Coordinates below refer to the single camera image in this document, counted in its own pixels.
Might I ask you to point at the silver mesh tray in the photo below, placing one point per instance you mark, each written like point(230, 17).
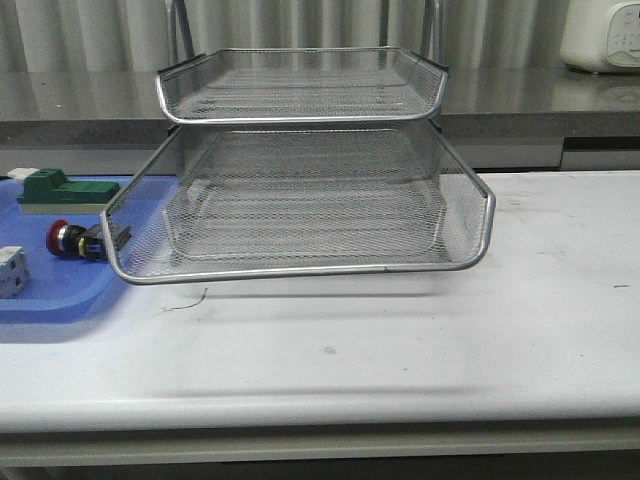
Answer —
point(140, 248)
point(292, 221)
point(300, 95)

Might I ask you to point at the red emergency stop button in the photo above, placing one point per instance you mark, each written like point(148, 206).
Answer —
point(74, 241)

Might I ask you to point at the silver mesh bottom tray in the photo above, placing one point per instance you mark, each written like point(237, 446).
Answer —
point(292, 221)

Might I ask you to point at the silver mesh top tray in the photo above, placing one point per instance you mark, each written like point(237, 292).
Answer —
point(300, 95)

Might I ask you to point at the blue plastic tray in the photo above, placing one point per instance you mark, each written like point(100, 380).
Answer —
point(60, 290)

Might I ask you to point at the grey back counter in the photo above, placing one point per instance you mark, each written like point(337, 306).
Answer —
point(497, 119)

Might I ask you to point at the white terminal block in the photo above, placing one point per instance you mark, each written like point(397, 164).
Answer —
point(14, 273)

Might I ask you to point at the white countertop appliance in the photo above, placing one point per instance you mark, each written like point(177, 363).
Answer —
point(601, 36)

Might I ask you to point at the silver metal rack frame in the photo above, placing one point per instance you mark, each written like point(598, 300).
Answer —
point(181, 30)

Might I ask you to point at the green electrical switch block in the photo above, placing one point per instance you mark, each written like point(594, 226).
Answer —
point(49, 191)

